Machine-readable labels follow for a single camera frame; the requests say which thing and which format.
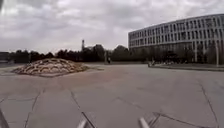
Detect grey paved plaza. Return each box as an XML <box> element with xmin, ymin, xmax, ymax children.
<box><xmin>0</xmin><ymin>63</ymin><xmax>224</xmax><ymax>128</ymax></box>

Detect tall tower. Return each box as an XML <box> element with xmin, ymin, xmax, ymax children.
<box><xmin>81</xmin><ymin>39</ymin><xmax>86</xmax><ymax>52</ymax></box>

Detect row of trees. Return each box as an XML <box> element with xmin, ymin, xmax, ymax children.
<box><xmin>0</xmin><ymin>43</ymin><xmax>224</xmax><ymax>65</ymax></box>

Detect mound of stones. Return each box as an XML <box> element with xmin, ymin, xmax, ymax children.
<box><xmin>11</xmin><ymin>57</ymin><xmax>90</xmax><ymax>76</ymax></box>

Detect robot's own part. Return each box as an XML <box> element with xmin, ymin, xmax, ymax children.
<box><xmin>139</xmin><ymin>116</ymin><xmax>151</xmax><ymax>128</ymax></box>
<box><xmin>77</xmin><ymin>118</ymin><xmax>88</xmax><ymax>128</ymax></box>

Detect large curved white building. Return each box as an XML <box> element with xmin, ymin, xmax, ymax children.
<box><xmin>127</xmin><ymin>13</ymin><xmax>224</xmax><ymax>65</ymax></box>

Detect raised grass strip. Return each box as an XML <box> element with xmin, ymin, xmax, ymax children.
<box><xmin>148</xmin><ymin>62</ymin><xmax>224</xmax><ymax>72</ymax></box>

